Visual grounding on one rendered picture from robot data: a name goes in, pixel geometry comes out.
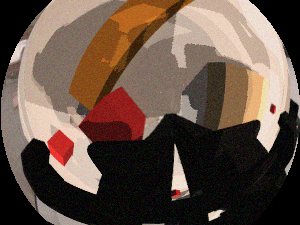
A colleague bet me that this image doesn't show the orange long board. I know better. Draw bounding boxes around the orange long board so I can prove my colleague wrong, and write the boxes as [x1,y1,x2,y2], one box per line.
[69,0,192,111]

